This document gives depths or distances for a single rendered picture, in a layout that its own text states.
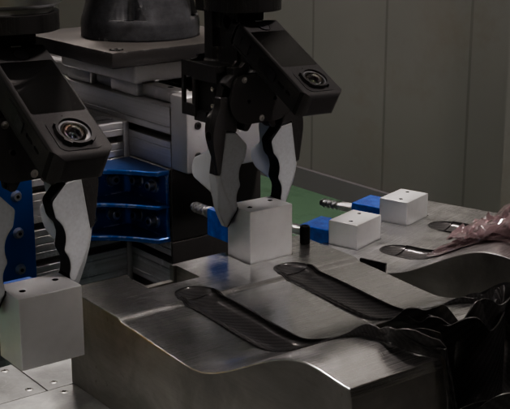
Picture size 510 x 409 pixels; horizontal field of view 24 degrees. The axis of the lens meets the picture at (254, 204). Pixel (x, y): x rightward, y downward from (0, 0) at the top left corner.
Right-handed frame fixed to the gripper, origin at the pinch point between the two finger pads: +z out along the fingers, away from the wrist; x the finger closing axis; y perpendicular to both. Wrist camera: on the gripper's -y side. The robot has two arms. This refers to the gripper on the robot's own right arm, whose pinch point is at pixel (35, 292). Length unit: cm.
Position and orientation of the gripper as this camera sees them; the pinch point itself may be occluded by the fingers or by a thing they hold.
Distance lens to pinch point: 86.6
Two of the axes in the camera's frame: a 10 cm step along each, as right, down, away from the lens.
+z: 0.0, 9.6, 2.8
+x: -8.0, 1.7, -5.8
